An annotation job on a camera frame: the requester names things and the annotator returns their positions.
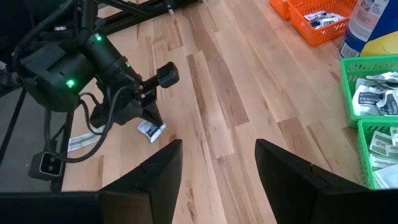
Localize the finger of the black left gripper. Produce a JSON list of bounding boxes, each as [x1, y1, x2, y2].
[[144, 102, 165, 126]]

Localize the orange plastic mesh basket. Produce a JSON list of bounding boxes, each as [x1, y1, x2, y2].
[[269, 0, 292, 21], [286, 0, 357, 47]]

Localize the green plastic mesh basket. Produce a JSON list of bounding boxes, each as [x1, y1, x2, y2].
[[357, 118, 398, 190], [340, 55, 398, 128]]

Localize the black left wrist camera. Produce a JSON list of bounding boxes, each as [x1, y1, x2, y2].
[[141, 61, 180, 96]]

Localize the green striped adhesive bandage packet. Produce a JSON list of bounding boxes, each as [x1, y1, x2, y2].
[[369, 154, 398, 170], [369, 130, 393, 156], [67, 132, 106, 153], [389, 126, 398, 147], [373, 164, 398, 190]]

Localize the white antiseptic towelette packet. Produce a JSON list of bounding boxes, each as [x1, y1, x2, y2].
[[365, 71, 398, 85], [303, 11, 327, 29], [376, 90, 398, 118], [137, 119, 167, 143], [352, 83, 383, 118], [323, 12, 346, 27]]

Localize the white disinfecting wipes canister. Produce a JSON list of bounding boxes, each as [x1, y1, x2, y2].
[[338, 0, 398, 60]]

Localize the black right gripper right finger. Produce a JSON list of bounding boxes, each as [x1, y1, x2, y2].
[[254, 138, 371, 224]]

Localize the black depth camera box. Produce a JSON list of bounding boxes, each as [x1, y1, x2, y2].
[[28, 151, 65, 182]]

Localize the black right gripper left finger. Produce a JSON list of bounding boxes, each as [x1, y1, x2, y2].
[[99, 139, 183, 224]]

